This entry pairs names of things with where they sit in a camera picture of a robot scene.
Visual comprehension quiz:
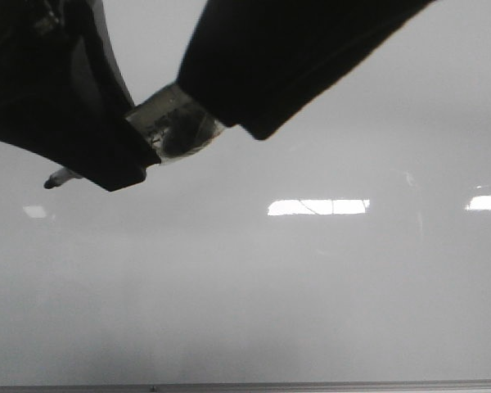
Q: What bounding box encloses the white whiteboard with aluminium frame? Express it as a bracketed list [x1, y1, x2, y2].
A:
[0, 1, 491, 385]

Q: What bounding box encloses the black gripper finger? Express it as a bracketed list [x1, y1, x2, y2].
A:
[177, 1, 427, 140]
[0, 1, 159, 192]

